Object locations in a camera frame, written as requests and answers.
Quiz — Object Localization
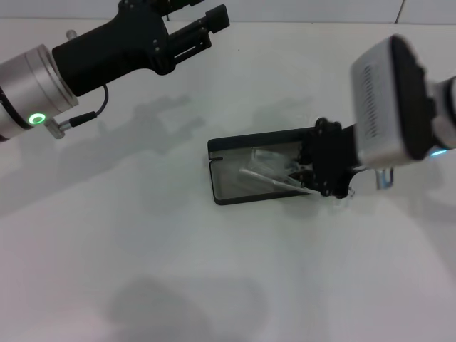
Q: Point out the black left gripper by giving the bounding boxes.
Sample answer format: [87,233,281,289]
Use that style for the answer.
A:
[51,0,232,98]

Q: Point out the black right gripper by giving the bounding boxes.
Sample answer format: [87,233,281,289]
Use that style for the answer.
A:
[290,117,365,200]

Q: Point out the black glasses case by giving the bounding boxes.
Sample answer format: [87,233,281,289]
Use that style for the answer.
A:
[207,126,322,207]

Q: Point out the clear transparent glasses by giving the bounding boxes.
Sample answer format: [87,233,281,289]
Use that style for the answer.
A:
[237,147,354,200]

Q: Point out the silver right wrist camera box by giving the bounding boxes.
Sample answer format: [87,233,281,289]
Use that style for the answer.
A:
[350,34,438,167]

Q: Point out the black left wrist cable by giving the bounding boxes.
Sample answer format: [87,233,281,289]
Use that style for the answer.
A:
[69,83,110,127]

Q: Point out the small silver right wrist fitting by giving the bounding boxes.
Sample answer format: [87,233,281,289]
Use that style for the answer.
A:
[375,166,395,190]

